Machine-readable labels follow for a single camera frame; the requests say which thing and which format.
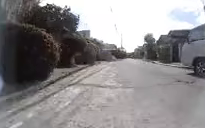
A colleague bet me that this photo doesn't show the overhead wires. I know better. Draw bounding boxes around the overhead wires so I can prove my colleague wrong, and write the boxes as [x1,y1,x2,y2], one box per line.
[109,6,123,38]

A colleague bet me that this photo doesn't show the grey concrete road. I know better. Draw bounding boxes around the grey concrete road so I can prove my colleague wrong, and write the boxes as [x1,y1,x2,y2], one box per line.
[0,58,205,128]

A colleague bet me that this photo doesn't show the distant pole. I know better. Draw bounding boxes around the distant pole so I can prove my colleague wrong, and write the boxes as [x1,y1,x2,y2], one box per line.
[119,32,124,51]

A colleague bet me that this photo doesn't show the row of dark bushes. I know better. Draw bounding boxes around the row of dark bushes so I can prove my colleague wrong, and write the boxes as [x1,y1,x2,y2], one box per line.
[3,3,128,84]

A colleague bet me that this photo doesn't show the green tree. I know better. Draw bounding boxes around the green tree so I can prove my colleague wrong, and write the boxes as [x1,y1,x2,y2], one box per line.
[143,32,158,61]

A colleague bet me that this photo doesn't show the low dark-roofed building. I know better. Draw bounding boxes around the low dark-roofed building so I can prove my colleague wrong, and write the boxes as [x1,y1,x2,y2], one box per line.
[155,29,193,64]

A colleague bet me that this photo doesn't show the grey concrete pavement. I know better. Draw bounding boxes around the grey concrete pavement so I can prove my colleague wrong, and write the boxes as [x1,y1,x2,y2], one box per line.
[0,63,95,102]

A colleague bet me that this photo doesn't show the raised concrete pavement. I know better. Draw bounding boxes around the raised concrete pavement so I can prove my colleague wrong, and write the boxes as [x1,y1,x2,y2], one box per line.
[146,59,194,70]

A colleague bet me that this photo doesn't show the white car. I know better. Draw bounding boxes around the white car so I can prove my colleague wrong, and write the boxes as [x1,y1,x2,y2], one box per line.
[180,20,205,80]

